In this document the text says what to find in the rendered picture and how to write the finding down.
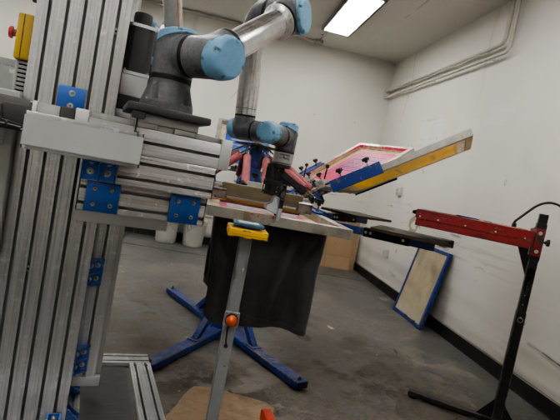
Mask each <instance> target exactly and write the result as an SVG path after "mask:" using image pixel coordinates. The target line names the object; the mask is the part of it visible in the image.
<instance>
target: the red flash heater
mask: <svg viewBox="0 0 560 420"><path fill-rule="evenodd" d="M415 218H416V221H415V225H418V226H422V227H425V228H433V229H437V230H441V231H445V232H450V233H456V234H461V235H465V236H469V237H473V238H481V239H485V240H488V241H493V242H497V243H504V244H508V245H513V246H516V247H520V248H527V249H529V248H530V251H532V252H533V250H534V247H535V243H536V240H537V236H538V229H536V228H532V227H531V229H530V231H529V230H527V229H523V228H520V227H511V226H508V225H503V224H499V223H495V222H485V221H483V220H476V219H471V218H467V217H459V216H456V215H452V214H448V213H444V212H436V211H432V210H427V209H421V208H418V209H417V211H416V216H415Z"/></svg>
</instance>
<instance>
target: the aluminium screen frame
mask: <svg viewBox="0 0 560 420"><path fill-rule="evenodd" d="M205 214H206V215H210V216H215V217H220V218H229V219H234V218H236V219H240V220H245V221H250V222H255V223H261V224H262V225H268V226H273V227H278V228H286V229H292V230H297V231H301V232H306V233H315V234H320V235H325V236H330V237H335V238H344V239H349V240H351V239H352V235H353V230H352V229H350V228H348V227H345V226H343V225H342V224H339V223H337V222H334V221H333V220H331V219H329V218H327V217H324V216H323V215H318V214H315V213H313V212H312V213H311V215H310V214H306V213H300V215H304V216H306V217H307V218H310V219H311V220H313V221H314V222H308V221H303V220H298V219H293V218H289V217H280V219H279V220H278V221H277V222H275V218H276V216H275V215H270V214H266V213H260V212H252V211H247V210H242V209H237V208H232V207H224V206H219V205H214V204H210V199H208V200H207V206H206V211H205Z"/></svg>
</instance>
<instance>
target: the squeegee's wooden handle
mask: <svg viewBox="0 0 560 420"><path fill-rule="evenodd" d="M222 188H226V189H227V190H226V194H225V198H226V197H227V196H231V197H235V198H244V199H249V200H253V201H259V202H263V203H267V202H270V201H271V198H272V195H268V194H266V193H263V192H262V188H259V187H250V186H246V185H242V184H236V183H232V182H222ZM299 202H300V203H302V202H303V196H299V195H295V194H291V193H286V195H285V199H284V204H283V206H286V207H290V208H296V210H298V204H299Z"/></svg>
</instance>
